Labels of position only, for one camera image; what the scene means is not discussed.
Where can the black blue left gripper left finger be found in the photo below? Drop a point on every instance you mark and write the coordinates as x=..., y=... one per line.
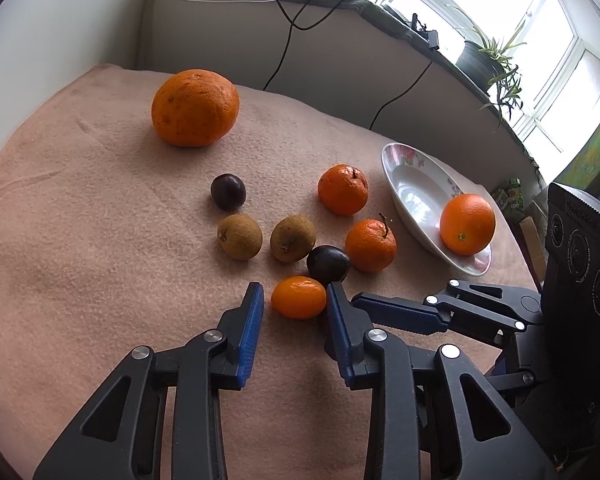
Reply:
x=117, y=434

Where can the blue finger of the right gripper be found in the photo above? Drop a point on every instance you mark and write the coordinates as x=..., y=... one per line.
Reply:
x=403, y=314

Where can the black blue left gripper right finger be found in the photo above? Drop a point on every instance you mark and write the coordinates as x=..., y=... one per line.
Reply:
x=434, y=402

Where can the dark plum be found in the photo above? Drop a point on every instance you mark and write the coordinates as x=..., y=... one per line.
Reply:
x=228, y=192
x=327, y=264

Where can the small kumquat orange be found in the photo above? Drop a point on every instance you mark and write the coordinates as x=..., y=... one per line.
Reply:
x=299, y=297

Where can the brown kiwi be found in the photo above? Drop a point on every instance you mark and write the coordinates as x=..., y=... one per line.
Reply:
x=240, y=237
x=293, y=238

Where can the large orange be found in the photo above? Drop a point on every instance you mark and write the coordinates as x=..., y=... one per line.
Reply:
x=194, y=108

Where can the tangerine with stem lower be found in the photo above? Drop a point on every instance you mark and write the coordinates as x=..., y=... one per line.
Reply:
x=371, y=245

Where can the tangerine with stem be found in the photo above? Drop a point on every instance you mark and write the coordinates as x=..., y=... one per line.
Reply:
x=371, y=245
x=343, y=190

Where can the white floral bowl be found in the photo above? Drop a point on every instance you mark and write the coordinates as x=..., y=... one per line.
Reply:
x=420, y=189

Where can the tangerine with stem upper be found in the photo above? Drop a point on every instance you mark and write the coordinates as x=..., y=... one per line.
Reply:
x=343, y=190

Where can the cardboard box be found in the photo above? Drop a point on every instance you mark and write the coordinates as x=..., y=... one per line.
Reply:
x=533, y=251

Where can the green packet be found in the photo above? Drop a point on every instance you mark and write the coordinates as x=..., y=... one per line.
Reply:
x=509, y=196

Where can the potted spider plant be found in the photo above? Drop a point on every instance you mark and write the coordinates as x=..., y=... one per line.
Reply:
x=489, y=63

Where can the black adapter on sill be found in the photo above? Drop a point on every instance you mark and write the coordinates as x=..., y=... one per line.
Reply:
x=429, y=35

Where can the black camera box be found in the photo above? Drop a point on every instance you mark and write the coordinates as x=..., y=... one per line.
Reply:
x=580, y=259

